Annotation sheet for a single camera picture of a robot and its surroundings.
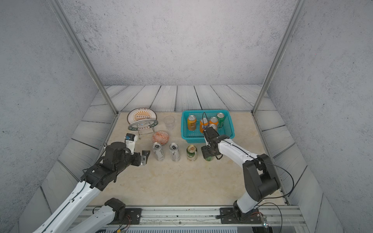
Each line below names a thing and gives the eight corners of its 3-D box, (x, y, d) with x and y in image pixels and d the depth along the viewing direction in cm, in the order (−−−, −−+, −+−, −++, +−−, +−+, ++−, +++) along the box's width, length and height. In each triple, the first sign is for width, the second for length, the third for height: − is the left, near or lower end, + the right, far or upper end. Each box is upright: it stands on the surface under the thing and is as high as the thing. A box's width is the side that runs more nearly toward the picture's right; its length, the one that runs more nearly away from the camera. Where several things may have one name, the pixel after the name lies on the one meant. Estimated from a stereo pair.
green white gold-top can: (187, 162, 94) (186, 153, 86) (187, 154, 98) (186, 144, 89) (197, 162, 94) (197, 153, 85) (196, 154, 98) (197, 144, 89)
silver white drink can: (156, 161, 94) (151, 149, 84) (157, 153, 98) (152, 142, 87) (164, 161, 94) (160, 149, 84) (165, 153, 98) (162, 141, 87)
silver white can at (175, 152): (171, 162, 94) (168, 150, 83) (172, 154, 98) (169, 142, 87) (179, 162, 94) (178, 150, 83) (180, 154, 98) (178, 142, 87)
